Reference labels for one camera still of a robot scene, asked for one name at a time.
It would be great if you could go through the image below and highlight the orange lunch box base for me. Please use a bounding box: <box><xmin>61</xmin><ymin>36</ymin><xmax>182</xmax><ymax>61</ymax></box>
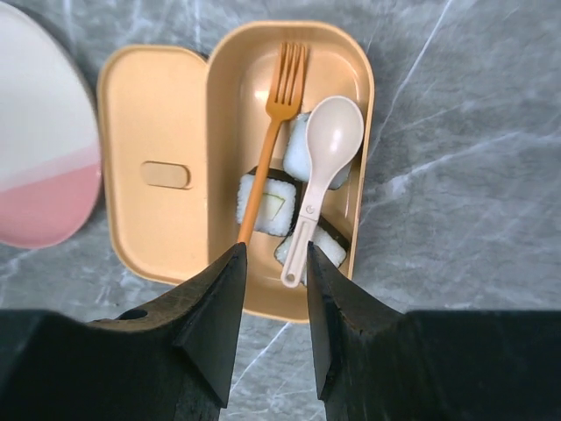
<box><xmin>206</xmin><ymin>20</ymin><xmax>375</xmax><ymax>324</ymax></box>

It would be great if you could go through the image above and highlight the sushi roll green centre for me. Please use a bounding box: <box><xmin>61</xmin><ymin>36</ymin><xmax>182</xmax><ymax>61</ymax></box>
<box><xmin>236</xmin><ymin>167</ymin><xmax>302</xmax><ymax>237</ymax></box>

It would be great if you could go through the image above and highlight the orange lunch box lid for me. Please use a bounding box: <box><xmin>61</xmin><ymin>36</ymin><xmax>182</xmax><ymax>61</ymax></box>
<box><xmin>97</xmin><ymin>45</ymin><xmax>209</xmax><ymax>284</ymax></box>

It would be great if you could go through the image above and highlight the orange plastic fork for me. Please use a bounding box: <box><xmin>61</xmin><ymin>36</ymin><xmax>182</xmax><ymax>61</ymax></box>
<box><xmin>238</xmin><ymin>42</ymin><xmax>308</xmax><ymax>245</ymax></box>

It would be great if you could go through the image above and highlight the pink and cream plate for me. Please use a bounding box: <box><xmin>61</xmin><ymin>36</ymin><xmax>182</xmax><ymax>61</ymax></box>
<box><xmin>1</xmin><ymin>3</ymin><xmax>102</xmax><ymax>249</ymax></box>

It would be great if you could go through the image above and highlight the sushi roll white top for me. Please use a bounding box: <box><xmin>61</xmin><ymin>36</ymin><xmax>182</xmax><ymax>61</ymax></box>
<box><xmin>281</xmin><ymin>111</ymin><xmax>352</xmax><ymax>190</ymax></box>

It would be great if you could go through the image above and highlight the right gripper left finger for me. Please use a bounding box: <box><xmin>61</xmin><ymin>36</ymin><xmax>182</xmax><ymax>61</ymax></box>
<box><xmin>1</xmin><ymin>243</ymin><xmax>247</xmax><ymax>420</ymax></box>

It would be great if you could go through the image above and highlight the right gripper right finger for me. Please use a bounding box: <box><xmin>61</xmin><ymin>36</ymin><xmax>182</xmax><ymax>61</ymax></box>
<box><xmin>307</xmin><ymin>245</ymin><xmax>560</xmax><ymax>420</ymax></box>

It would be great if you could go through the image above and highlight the beige plastic spoon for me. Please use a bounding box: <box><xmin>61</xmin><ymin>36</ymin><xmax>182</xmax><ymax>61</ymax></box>
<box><xmin>280</xmin><ymin>96</ymin><xmax>365</xmax><ymax>288</ymax></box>

